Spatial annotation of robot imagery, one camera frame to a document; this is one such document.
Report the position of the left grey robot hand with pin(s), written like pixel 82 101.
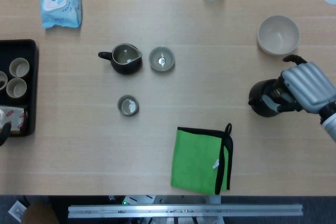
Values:
pixel 4 133

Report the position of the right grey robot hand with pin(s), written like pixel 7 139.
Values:
pixel 309 87

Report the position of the dark olive cylindrical teacup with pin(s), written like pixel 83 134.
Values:
pixel 127 105

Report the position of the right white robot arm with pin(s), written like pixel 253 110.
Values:
pixel 331 125

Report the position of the grey-green teacup upper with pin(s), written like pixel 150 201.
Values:
pixel 155 64

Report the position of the red and white snack packet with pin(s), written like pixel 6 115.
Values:
pixel 15 116

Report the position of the cream white bowl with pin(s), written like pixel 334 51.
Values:
pixel 278 37

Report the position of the black tray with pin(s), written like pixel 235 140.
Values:
pixel 32 77

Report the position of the white square floor plate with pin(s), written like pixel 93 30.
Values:
pixel 17 211

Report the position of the orange brown object under table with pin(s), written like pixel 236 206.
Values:
pixel 39 213

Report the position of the blue wet wipes pack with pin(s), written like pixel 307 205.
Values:
pixel 61 11

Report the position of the green cloth with black trim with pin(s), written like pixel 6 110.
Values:
pixel 194 161

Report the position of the aluminium rail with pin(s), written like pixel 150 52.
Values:
pixel 183 211

